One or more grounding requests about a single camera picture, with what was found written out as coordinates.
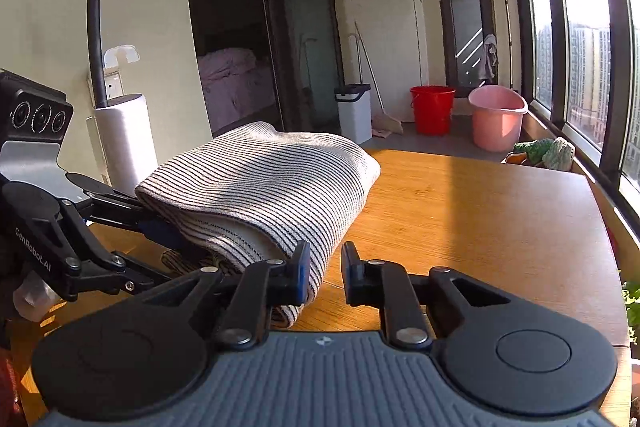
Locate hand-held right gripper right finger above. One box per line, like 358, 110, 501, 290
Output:
341, 242, 521, 350

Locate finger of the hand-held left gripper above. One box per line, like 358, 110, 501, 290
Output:
62, 251, 173, 301
65, 172, 186, 248

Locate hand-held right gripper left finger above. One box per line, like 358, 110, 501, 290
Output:
142, 241, 312, 349

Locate striped knit sweater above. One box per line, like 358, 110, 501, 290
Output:
135, 122, 382, 329

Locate straw broom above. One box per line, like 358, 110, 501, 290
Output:
354, 22, 404, 138

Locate white trash bin black lid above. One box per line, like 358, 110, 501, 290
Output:
334, 83, 373, 145

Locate bed with pink bedding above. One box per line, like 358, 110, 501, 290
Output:
196, 47, 278, 132

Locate red plastic bucket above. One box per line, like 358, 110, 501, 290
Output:
410, 85, 457, 136

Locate pink plastic bucket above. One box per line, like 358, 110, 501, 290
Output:
468, 85, 529, 152

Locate green leafy vegetable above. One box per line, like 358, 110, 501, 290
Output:
514, 139, 551, 166

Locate green cloth pile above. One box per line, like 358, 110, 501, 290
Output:
542, 137, 575, 172

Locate grey hanging cloth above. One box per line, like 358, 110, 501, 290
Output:
481, 33, 500, 81

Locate dark door with glass pane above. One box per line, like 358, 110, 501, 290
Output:
436, 0, 498, 88

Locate green potted plant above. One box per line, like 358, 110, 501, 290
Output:
621, 282, 640, 333

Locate mop pole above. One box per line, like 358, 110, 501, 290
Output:
497, 0, 516, 88

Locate apartment buildings outside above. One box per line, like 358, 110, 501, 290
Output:
535, 22, 640, 172

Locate white wall socket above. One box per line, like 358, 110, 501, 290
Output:
87, 73, 124, 100

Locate white wall holder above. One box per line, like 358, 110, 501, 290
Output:
102, 45, 141, 70

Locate black appliance hose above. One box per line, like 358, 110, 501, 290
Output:
87, 0, 136, 108

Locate black window frame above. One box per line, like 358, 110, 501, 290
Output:
500, 0, 640, 208

